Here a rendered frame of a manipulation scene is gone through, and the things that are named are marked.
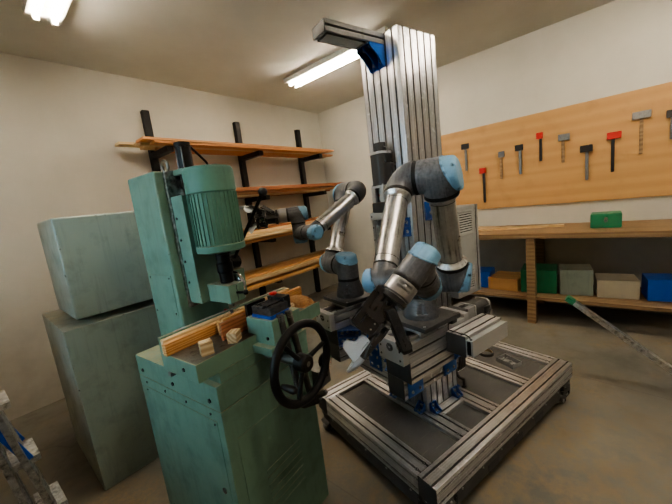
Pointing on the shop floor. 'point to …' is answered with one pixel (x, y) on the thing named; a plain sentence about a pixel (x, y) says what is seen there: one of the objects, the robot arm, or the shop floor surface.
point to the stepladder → (25, 455)
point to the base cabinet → (237, 448)
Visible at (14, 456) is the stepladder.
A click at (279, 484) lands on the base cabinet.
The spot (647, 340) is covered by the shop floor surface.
